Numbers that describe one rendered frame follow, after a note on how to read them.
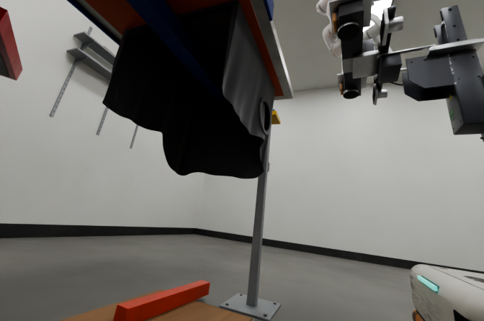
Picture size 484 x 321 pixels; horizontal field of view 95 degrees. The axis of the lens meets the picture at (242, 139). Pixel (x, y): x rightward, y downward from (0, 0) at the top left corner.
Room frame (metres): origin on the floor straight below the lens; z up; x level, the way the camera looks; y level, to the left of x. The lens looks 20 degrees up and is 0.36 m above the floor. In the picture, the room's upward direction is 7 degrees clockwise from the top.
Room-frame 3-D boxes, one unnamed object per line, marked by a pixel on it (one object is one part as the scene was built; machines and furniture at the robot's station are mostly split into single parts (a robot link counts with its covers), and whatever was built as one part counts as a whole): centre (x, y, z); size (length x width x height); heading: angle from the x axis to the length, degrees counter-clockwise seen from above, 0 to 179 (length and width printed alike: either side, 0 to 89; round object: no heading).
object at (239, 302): (1.19, -0.14, 0.48); 0.22 x 0.22 x 0.96; 67
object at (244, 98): (0.70, 0.01, 0.77); 0.46 x 0.09 x 0.36; 157
